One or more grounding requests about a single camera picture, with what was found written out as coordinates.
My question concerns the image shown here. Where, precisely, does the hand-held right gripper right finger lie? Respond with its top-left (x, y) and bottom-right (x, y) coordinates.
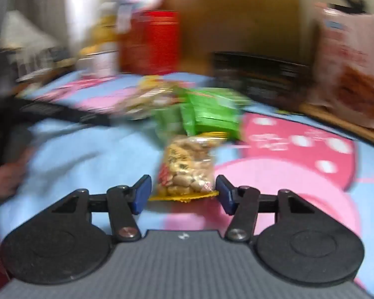
top-left (216, 175), bottom-right (314, 242)

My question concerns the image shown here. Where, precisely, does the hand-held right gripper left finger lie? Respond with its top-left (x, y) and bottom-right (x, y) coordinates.
top-left (51, 174), bottom-right (152, 242)

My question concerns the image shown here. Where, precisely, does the clear peanut bag yellow edge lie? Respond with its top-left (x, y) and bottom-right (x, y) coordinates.
top-left (149, 132), bottom-right (229, 202)

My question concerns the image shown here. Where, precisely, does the green snack packet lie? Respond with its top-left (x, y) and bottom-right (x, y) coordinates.
top-left (187, 88), bottom-right (242, 139)
top-left (153, 104), bottom-right (195, 138)

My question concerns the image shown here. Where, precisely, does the black storage box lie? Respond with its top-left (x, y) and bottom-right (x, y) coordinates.
top-left (211, 51), bottom-right (312, 108)

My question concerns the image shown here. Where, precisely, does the person's left hand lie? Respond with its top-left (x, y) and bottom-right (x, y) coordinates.
top-left (0, 152), bottom-right (33, 198)

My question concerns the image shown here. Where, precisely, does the yellow white bottle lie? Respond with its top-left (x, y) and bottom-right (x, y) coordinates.
top-left (76, 2), bottom-right (119, 79)

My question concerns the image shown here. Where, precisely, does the white cloth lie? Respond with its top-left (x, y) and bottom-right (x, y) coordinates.
top-left (0, 9), bottom-right (60, 52)

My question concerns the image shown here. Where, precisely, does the clear mixed nut bag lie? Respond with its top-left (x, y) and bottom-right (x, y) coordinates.
top-left (123, 75), bottom-right (192, 121)

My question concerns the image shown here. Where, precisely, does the red cardboard box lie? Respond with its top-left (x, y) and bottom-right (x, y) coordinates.
top-left (119, 10), bottom-right (180, 76)

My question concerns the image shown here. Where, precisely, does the pink snack bag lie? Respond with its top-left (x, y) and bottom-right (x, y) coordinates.
top-left (308, 2), bottom-right (374, 133)

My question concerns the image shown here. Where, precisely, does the wooden headboard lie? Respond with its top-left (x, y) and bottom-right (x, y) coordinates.
top-left (164, 0), bottom-right (320, 75)

